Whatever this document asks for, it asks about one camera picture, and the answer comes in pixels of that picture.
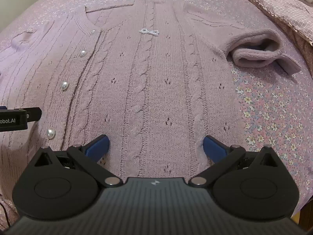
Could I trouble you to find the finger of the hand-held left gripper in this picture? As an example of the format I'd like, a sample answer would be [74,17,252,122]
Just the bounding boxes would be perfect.
[15,107,42,123]

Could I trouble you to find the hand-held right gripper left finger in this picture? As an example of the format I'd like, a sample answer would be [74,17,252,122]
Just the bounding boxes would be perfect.
[31,135,123,188]

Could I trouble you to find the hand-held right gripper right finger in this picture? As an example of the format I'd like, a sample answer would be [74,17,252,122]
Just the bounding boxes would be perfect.
[188,135,282,188]

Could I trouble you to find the pink knit cardigan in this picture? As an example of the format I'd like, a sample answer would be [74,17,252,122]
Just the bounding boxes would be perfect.
[0,0,302,202]

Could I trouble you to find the pink floral bed sheet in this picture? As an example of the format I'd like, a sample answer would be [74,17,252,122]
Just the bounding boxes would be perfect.
[0,0,313,235]

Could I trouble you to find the pink checked blanket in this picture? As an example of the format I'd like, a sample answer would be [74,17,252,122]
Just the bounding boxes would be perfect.
[219,0,313,53]

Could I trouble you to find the black cable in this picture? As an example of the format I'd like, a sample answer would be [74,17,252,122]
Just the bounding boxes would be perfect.
[0,195,11,228]

